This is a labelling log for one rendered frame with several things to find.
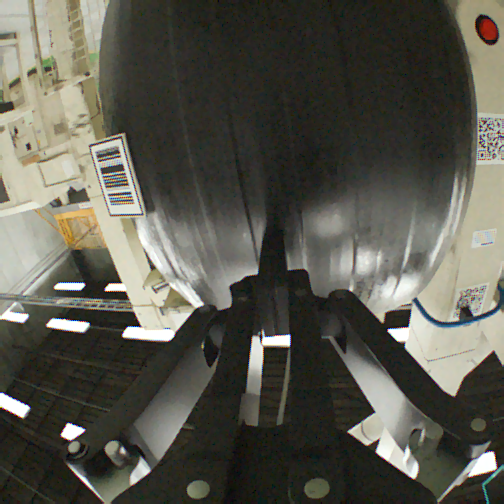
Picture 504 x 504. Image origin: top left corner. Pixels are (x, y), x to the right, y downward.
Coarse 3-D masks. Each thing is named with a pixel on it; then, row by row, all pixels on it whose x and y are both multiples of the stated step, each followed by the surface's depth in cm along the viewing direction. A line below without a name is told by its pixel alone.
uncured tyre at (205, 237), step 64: (128, 0) 17; (192, 0) 16; (256, 0) 15; (320, 0) 15; (384, 0) 14; (128, 64) 17; (192, 64) 17; (256, 64) 16; (320, 64) 16; (384, 64) 16; (448, 64) 15; (128, 128) 19; (192, 128) 18; (256, 128) 18; (320, 128) 17; (384, 128) 17; (448, 128) 17; (192, 192) 20; (256, 192) 20; (320, 192) 19; (384, 192) 19; (448, 192) 19; (192, 256) 23; (256, 256) 23; (320, 256) 23; (384, 256) 23
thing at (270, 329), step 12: (264, 240) 22; (264, 252) 20; (264, 264) 18; (264, 276) 16; (264, 288) 15; (264, 300) 16; (264, 312) 16; (264, 324) 16; (276, 324) 16; (264, 336) 16; (276, 336) 16
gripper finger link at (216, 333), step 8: (256, 280) 18; (256, 296) 16; (224, 312) 15; (224, 320) 15; (216, 328) 15; (224, 328) 15; (208, 336) 15; (216, 336) 15; (208, 344) 15; (216, 344) 15
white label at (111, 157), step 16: (96, 144) 20; (112, 144) 20; (96, 160) 21; (112, 160) 20; (128, 160) 20; (112, 176) 21; (128, 176) 20; (112, 192) 22; (128, 192) 21; (112, 208) 23; (128, 208) 22; (144, 208) 21
